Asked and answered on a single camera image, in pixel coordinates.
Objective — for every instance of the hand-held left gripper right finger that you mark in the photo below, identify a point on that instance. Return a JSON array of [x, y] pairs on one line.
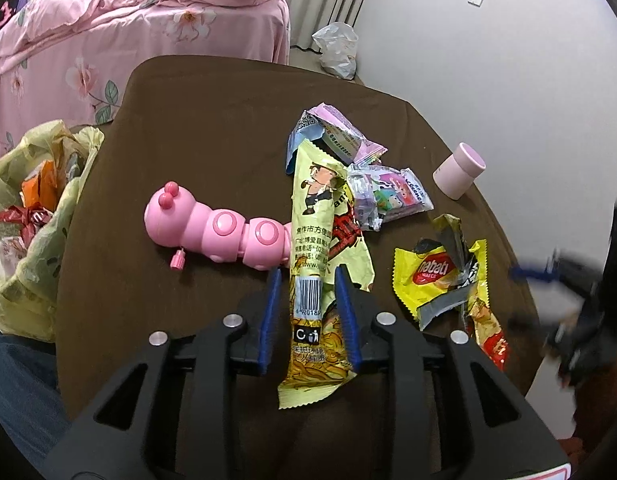
[[347, 315]]

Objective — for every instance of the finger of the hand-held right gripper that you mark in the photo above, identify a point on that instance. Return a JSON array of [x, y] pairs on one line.
[[566, 335], [533, 272]]

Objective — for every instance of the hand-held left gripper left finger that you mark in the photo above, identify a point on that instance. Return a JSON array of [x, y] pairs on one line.
[[271, 315]]

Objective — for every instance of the yellow red wafer packet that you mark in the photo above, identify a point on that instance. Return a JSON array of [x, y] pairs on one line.
[[491, 335]]

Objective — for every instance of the torn yellow wafer wrapper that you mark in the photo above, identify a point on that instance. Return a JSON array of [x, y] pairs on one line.
[[423, 280]]

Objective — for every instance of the long yellow noodle snack packet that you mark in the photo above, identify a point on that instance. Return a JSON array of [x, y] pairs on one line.
[[313, 220]]

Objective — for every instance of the colourful cartoon snack packet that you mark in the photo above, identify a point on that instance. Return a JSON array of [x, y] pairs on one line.
[[391, 197]]

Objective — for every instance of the lilac snack wrapper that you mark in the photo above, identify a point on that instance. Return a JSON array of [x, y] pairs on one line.
[[333, 132]]

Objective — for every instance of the orange plastic bag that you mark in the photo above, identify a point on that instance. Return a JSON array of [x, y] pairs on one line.
[[41, 187]]

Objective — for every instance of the red candy wrappers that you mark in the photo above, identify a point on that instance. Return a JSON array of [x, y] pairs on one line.
[[21, 217]]

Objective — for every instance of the pink toy caterpillar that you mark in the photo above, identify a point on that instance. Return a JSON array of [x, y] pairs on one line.
[[213, 230]]

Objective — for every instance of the pink cup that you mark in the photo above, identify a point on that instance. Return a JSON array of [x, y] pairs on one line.
[[456, 172]]

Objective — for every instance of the crumpled brown wrapper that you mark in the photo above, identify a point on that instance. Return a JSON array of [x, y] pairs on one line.
[[72, 165]]

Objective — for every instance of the person's jeans-clad leg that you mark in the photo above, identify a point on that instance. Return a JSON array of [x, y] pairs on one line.
[[23, 395]]

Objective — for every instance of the white plastic bag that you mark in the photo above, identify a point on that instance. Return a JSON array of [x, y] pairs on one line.
[[338, 50]]

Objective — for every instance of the small white wrapper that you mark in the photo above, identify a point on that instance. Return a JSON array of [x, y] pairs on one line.
[[8, 256]]

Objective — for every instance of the pink floral bed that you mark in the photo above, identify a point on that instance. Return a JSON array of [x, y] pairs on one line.
[[138, 70]]

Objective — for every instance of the pink floral duvet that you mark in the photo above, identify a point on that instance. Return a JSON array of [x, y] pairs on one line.
[[113, 0]]

